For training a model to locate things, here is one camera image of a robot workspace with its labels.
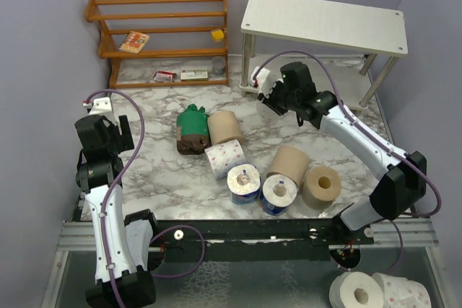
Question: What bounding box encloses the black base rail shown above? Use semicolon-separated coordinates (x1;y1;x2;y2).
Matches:
132;211;373;263

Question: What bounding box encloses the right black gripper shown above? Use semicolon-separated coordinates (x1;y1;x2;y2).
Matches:
258;79;299;116

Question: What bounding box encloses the green brown wrapped roll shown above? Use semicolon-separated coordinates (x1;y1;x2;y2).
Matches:
176;104;211;155

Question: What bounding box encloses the white green flat box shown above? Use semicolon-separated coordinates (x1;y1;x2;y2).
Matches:
180;67;209;82

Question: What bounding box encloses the white plain paper roll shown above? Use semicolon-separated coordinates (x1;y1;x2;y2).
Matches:
256;102;280;121

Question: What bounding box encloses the brown roll lying centre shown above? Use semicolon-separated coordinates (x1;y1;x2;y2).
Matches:
266;146;310;187

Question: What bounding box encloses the small picture book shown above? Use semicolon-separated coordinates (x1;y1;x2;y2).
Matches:
119;31;150;54

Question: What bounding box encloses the white roll below table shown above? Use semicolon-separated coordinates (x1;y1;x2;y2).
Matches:
328;272;384;308

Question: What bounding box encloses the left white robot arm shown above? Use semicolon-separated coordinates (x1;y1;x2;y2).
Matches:
74;115;160;307

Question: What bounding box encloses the yellow cube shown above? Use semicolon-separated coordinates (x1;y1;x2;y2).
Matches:
210;29;225;42

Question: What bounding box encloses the white two-tier shelf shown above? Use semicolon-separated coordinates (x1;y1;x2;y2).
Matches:
240;0;408;110

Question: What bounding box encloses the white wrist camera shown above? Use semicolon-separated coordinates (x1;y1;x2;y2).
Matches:
83;97;116;123
250;66;282;102

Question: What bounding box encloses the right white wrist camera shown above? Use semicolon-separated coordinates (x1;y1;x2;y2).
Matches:
250;66;282;102

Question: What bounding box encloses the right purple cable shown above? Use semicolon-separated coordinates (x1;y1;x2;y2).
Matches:
254;50;443;273

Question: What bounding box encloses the brown roll beside green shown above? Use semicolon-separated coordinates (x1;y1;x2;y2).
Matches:
207;110;244;146

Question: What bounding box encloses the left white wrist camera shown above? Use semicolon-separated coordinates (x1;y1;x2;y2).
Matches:
83;97;116;123

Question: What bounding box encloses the brown roll upright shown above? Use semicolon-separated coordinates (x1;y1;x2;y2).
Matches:
302;166;342;210

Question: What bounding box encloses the blue roll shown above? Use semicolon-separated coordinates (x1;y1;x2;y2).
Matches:
227;164;261;205
260;174;299;216

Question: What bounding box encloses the pink dotted roll below table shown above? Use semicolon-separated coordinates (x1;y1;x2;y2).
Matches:
372;273;432;308

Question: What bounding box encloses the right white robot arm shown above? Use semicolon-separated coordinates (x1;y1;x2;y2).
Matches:
258;62;427;244

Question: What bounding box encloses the red white small box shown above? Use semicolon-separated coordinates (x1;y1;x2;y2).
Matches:
153;70;176;83

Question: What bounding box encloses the orange wooden rack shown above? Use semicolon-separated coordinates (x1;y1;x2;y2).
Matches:
84;0;228;89

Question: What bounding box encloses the pink dotted paper roll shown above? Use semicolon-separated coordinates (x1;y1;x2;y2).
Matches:
205;139;247;180

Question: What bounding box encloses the grey small cup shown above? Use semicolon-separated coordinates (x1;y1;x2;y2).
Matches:
212;56;226;76

